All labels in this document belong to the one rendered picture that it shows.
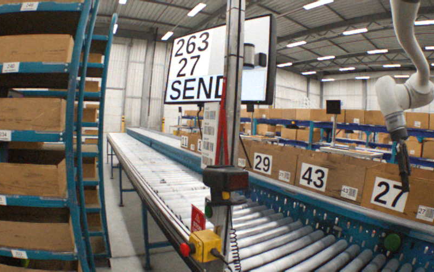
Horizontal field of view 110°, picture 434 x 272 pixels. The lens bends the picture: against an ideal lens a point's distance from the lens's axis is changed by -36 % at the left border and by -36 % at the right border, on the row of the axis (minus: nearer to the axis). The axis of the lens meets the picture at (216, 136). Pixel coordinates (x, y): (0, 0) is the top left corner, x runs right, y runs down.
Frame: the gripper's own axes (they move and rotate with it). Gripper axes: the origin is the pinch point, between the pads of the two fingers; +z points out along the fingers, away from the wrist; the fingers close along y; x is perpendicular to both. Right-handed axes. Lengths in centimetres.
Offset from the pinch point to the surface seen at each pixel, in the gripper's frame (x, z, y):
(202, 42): -41, -64, 56
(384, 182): -9.8, -1.9, 0.6
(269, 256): -39, 15, 40
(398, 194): -3.9, 3.6, 0.5
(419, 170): 1.4, -1.1, -28.5
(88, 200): -162, -10, 99
